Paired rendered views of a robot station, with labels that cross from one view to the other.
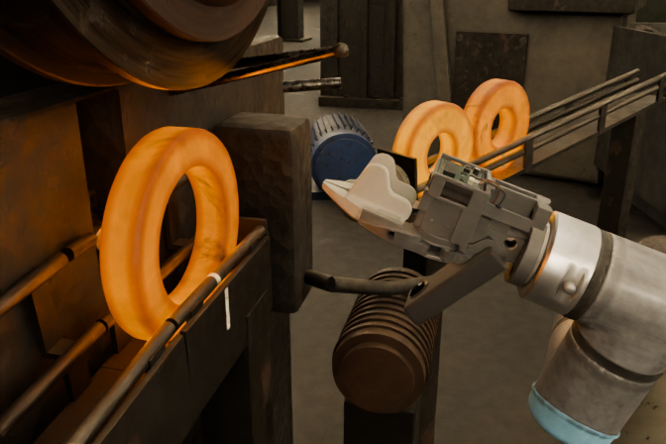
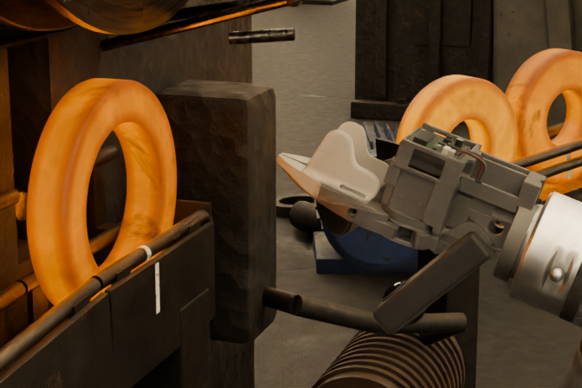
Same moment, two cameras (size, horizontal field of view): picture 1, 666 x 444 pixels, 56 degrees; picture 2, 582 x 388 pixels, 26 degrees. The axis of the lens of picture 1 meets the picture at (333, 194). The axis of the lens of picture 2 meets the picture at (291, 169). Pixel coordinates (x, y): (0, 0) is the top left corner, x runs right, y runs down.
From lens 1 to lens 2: 0.43 m
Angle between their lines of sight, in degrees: 8
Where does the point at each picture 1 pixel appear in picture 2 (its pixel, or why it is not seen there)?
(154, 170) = (86, 117)
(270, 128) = (221, 96)
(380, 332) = (362, 376)
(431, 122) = (449, 103)
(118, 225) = (48, 170)
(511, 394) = not seen: outside the picture
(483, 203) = (456, 175)
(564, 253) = (551, 234)
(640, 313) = not seen: outside the picture
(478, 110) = (524, 91)
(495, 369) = not seen: outside the picture
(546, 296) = (533, 287)
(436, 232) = (406, 211)
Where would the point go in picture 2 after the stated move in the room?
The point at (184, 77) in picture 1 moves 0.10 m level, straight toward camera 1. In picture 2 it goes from (122, 22) to (124, 40)
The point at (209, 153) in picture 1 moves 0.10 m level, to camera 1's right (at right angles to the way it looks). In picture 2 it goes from (145, 109) to (273, 112)
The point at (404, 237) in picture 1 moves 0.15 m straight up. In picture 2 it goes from (367, 215) to (370, 24)
